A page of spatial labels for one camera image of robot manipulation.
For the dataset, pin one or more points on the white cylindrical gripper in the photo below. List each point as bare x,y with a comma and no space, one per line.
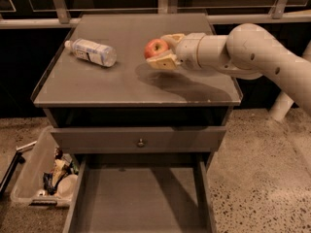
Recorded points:
189,51

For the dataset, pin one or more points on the red apple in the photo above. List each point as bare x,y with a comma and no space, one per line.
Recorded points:
155,47

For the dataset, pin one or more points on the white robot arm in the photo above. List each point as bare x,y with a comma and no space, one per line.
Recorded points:
247,52

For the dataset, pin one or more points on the grey drawer cabinet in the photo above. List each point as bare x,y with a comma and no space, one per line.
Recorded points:
75,93

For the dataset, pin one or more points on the round metal drawer knob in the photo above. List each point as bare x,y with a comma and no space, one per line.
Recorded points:
140,143

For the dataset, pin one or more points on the grey top drawer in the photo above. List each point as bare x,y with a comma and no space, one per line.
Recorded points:
138,139

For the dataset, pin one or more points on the open grey middle drawer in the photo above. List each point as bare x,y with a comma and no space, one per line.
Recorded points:
141,193

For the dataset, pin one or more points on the clear plastic water bottle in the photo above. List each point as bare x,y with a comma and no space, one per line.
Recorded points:
87,50

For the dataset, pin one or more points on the snack packets in bin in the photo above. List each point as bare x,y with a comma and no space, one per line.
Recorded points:
63,166

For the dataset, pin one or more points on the white lid in bin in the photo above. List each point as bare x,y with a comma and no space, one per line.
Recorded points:
66,186

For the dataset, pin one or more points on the clear plastic storage bin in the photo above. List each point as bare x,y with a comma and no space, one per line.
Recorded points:
29,188

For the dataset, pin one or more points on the black flat panel on floor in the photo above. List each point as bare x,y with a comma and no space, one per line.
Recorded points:
17,159

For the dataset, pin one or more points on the metal railing frame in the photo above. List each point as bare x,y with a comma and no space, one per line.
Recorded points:
64,13

